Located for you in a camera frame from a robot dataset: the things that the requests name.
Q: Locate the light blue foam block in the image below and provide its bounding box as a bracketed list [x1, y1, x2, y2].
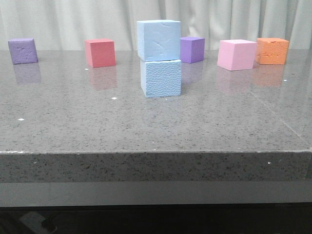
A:
[136, 19, 181, 62]
[140, 59, 181, 98]

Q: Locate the purple foam block centre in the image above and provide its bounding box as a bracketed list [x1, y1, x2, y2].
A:
[180, 37, 205, 63]

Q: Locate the purple foam block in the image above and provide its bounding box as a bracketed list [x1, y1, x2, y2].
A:
[8, 38, 38, 64]
[180, 37, 205, 63]

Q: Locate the red foam block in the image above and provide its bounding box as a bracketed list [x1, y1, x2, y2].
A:
[84, 39, 116, 68]

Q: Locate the pink foam block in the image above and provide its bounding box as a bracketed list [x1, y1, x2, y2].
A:
[217, 39, 257, 71]

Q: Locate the orange foam block right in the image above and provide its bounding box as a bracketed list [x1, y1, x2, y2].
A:
[255, 38, 289, 65]

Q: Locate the white pleated curtain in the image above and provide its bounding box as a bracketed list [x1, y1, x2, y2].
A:
[0, 0, 312, 50]

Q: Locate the purple foam block far left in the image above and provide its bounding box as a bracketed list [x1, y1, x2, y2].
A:
[8, 38, 38, 64]

